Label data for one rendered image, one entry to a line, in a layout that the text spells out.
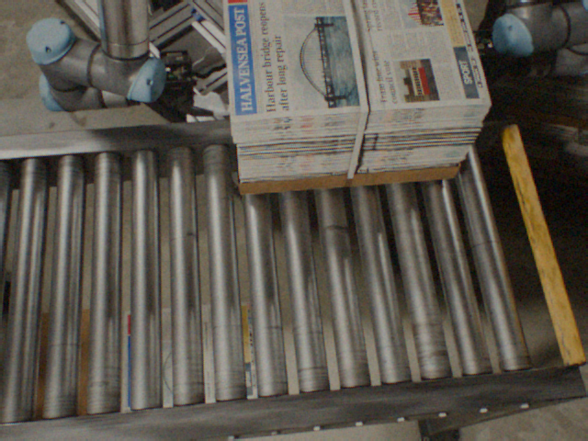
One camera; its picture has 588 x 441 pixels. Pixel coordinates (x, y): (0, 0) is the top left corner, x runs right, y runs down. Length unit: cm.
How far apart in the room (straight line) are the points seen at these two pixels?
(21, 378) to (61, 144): 41
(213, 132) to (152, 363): 42
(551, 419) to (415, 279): 98
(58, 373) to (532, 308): 140
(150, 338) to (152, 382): 7
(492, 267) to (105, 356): 64
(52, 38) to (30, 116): 119
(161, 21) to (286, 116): 126
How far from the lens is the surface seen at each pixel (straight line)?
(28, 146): 116
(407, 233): 102
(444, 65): 91
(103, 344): 98
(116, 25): 96
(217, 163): 106
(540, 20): 113
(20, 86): 231
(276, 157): 92
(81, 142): 113
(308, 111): 83
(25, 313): 104
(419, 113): 87
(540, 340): 193
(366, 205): 103
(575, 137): 184
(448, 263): 102
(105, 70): 102
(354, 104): 85
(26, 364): 102
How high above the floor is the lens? 173
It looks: 67 degrees down
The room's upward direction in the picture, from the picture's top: 3 degrees clockwise
